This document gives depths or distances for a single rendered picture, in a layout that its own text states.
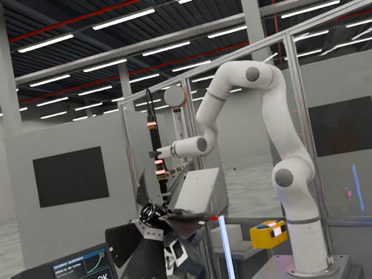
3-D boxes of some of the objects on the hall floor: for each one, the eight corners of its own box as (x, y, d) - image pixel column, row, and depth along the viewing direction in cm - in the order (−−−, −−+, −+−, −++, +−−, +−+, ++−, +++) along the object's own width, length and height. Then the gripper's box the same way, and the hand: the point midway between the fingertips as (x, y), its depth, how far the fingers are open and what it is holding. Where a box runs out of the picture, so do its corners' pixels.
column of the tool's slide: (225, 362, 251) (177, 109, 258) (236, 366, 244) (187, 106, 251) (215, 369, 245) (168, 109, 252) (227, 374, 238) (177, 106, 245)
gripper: (190, 139, 174) (166, 144, 187) (163, 143, 162) (139, 149, 175) (193, 154, 174) (169, 159, 187) (166, 160, 162) (142, 164, 175)
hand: (156, 153), depth 180 cm, fingers open, 6 cm apart
